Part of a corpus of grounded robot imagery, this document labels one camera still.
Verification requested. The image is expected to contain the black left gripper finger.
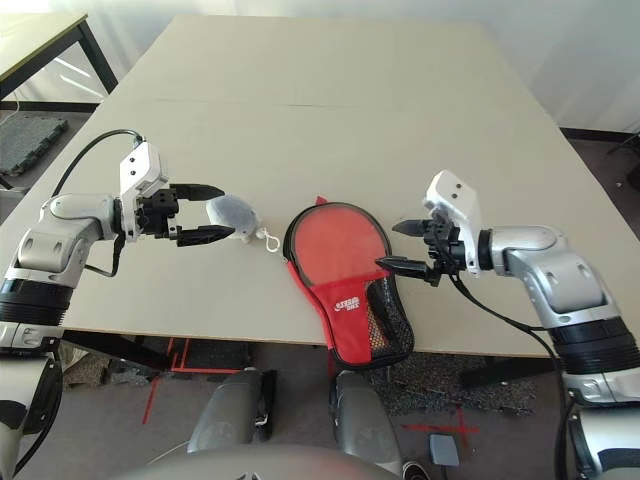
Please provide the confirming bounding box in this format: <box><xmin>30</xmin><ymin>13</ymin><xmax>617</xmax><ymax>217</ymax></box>
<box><xmin>175</xmin><ymin>225</ymin><xmax>237</xmax><ymax>249</ymax></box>
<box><xmin>171</xmin><ymin>183</ymin><xmax>227</xmax><ymax>203</ymax></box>

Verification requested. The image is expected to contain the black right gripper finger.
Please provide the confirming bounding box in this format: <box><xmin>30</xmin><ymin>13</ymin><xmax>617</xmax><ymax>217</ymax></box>
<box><xmin>373</xmin><ymin>255</ymin><xmax>431</xmax><ymax>281</ymax></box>
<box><xmin>391</xmin><ymin>217</ymin><xmax>431</xmax><ymax>240</ymax></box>

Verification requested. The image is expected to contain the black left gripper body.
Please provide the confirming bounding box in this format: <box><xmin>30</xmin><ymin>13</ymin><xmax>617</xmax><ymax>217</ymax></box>
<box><xmin>136</xmin><ymin>188</ymin><xmax>183</xmax><ymax>242</ymax></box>

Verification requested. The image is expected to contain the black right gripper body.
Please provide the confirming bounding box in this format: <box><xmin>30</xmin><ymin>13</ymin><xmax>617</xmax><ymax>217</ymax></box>
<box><xmin>422</xmin><ymin>211</ymin><xmax>470</xmax><ymax>290</ymax></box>

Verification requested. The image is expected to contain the grey plush keychain toy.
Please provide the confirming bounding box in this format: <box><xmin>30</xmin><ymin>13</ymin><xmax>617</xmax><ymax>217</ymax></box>
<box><xmin>205</xmin><ymin>195</ymin><xmax>280</xmax><ymax>254</ymax></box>

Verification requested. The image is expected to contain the red black paddle case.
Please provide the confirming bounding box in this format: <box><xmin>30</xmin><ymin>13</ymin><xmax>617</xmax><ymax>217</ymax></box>
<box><xmin>282</xmin><ymin>195</ymin><xmax>417</xmax><ymax>372</ymax></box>

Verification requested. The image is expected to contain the dark speckled floor mat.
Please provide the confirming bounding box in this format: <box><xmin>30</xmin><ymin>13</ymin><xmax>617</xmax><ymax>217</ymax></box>
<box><xmin>387</xmin><ymin>352</ymin><xmax>539</xmax><ymax>417</ymax></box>

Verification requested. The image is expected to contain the black table leg beam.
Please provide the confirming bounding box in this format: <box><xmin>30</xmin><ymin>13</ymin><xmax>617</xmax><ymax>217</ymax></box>
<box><xmin>459</xmin><ymin>356</ymin><xmax>558</xmax><ymax>391</ymax></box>
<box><xmin>62</xmin><ymin>329</ymin><xmax>174</xmax><ymax>373</ymax></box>

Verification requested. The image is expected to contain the black foam floor tile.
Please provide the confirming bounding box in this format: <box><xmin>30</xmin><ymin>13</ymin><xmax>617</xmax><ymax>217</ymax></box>
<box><xmin>0</xmin><ymin>113</ymin><xmax>70</xmax><ymax>177</ymax></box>

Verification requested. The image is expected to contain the grey robot right leg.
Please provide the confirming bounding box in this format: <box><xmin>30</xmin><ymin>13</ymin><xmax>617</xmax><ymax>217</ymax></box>
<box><xmin>328</xmin><ymin>369</ymin><xmax>404</xmax><ymax>477</ymax></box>

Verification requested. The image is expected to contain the grey robot leg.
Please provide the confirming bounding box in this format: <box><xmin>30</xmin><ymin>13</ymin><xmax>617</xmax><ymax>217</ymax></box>
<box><xmin>187</xmin><ymin>367</ymin><xmax>279</xmax><ymax>454</ymax></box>
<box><xmin>328</xmin><ymin>369</ymin><xmax>404</xmax><ymax>477</ymax></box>

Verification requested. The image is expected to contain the beige crumpled cloth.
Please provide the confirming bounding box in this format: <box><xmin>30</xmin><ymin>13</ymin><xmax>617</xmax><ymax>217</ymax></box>
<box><xmin>59</xmin><ymin>347</ymin><xmax>109</xmax><ymax>389</ymax></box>

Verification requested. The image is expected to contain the grey robot left leg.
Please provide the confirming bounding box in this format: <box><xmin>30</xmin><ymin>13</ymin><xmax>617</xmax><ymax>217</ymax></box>
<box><xmin>187</xmin><ymin>367</ymin><xmax>279</xmax><ymax>454</ymax></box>

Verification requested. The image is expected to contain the grey foot pedal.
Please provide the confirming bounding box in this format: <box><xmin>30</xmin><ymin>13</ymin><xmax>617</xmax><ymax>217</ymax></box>
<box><xmin>428</xmin><ymin>433</ymin><xmax>465</xmax><ymax>467</ymax></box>

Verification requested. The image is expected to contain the grey robot torso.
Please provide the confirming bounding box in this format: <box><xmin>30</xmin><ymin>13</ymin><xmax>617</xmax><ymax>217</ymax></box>
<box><xmin>112</xmin><ymin>444</ymin><xmax>402</xmax><ymax>480</ymax></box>

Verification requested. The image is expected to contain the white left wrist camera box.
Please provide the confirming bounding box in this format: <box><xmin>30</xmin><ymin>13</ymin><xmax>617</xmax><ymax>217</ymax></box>
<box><xmin>118</xmin><ymin>141</ymin><xmax>169</xmax><ymax>244</ymax></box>

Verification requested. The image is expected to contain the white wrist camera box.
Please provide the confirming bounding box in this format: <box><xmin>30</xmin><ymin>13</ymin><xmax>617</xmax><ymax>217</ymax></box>
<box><xmin>118</xmin><ymin>141</ymin><xmax>169</xmax><ymax>244</ymax></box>
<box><xmin>423</xmin><ymin>169</ymin><xmax>484</xmax><ymax>279</ymax></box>

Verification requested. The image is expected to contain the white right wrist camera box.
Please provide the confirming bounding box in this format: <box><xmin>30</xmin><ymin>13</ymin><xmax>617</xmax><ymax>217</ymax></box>
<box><xmin>423</xmin><ymin>169</ymin><xmax>484</xmax><ymax>279</ymax></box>

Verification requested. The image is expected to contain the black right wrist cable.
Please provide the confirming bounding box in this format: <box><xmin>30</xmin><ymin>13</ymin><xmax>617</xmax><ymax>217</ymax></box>
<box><xmin>447</xmin><ymin>271</ymin><xmax>582</xmax><ymax>480</ymax></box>

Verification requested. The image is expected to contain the beige side table black frame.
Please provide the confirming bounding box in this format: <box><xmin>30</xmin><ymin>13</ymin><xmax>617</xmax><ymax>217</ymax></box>
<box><xmin>0</xmin><ymin>13</ymin><xmax>120</xmax><ymax>114</ymax></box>

